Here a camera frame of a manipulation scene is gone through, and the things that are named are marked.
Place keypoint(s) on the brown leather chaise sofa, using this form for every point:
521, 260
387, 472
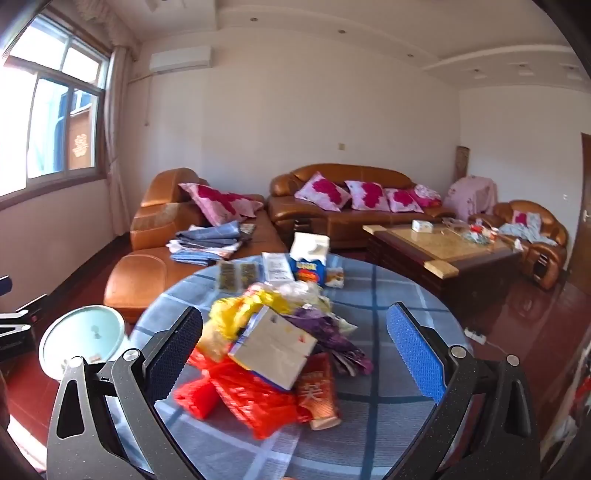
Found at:
147, 271

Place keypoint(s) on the yellow plastic bag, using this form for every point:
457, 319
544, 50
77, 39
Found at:
229, 316

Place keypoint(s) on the white wall air conditioner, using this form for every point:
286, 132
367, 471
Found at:
180, 59

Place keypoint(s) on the pink floral pillow on chaise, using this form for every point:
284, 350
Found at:
221, 207

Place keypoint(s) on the large framed window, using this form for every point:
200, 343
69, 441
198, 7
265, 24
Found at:
52, 93

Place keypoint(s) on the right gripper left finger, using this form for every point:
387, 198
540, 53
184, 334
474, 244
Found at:
83, 442

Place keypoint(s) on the blue Look milk carton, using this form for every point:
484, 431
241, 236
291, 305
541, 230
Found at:
308, 257

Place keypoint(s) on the purple floral wrapper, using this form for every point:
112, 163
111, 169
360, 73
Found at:
347, 359

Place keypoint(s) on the red plastic bag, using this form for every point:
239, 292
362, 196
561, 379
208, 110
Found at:
255, 403

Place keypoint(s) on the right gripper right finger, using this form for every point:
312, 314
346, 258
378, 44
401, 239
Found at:
482, 425

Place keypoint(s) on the white blue milk box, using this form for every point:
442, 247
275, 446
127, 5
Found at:
276, 268

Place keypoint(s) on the wooden glass-top coffee table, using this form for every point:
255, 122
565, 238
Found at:
467, 277

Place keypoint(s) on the blue white paper box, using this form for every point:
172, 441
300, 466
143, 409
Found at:
273, 348

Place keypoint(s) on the pink pillow on armchair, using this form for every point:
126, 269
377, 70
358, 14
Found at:
527, 220

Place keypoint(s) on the small pastry snack box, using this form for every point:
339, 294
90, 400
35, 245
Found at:
334, 277

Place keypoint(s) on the white power strip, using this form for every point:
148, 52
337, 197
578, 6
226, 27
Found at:
476, 337

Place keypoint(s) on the folded blue plaid bedding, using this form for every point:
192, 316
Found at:
202, 246

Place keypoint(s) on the clear dark snack packet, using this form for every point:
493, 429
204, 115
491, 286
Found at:
235, 277

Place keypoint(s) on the brown leather three-seat sofa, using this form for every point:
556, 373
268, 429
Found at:
344, 228

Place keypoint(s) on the red orange snack wrapper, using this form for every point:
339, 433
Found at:
316, 399

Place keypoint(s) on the clear bag red white print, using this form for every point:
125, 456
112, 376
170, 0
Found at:
295, 293

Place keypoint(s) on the beige right curtain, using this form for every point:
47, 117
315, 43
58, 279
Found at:
116, 83

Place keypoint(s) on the pink blanket on chair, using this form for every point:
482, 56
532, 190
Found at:
470, 196

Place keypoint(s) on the brown leather armchair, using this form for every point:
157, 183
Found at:
543, 253

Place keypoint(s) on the white tissue box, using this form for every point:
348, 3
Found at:
422, 226

